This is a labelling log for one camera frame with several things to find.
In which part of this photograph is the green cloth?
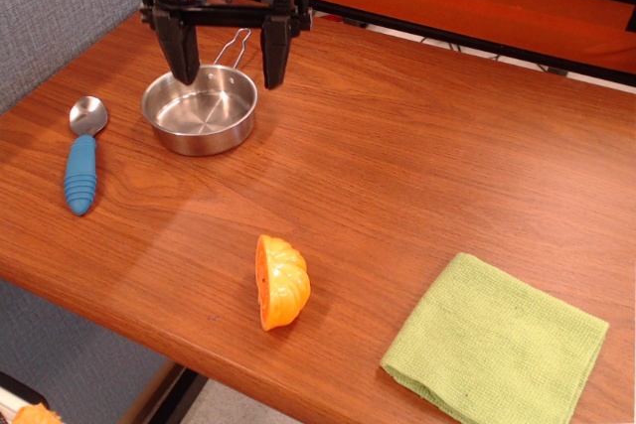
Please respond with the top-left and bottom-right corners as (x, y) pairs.
(381, 253), (609, 423)

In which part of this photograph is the small steel pan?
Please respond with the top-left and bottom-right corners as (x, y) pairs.
(140, 28), (258, 157)

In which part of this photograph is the orange plastic half fruit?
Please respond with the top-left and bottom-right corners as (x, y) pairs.
(254, 234), (311, 331)

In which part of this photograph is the orange object bottom left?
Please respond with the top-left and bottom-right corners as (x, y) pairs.
(12, 404), (63, 424)

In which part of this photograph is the spoon with blue handle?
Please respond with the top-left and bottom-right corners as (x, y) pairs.
(64, 96), (108, 216)

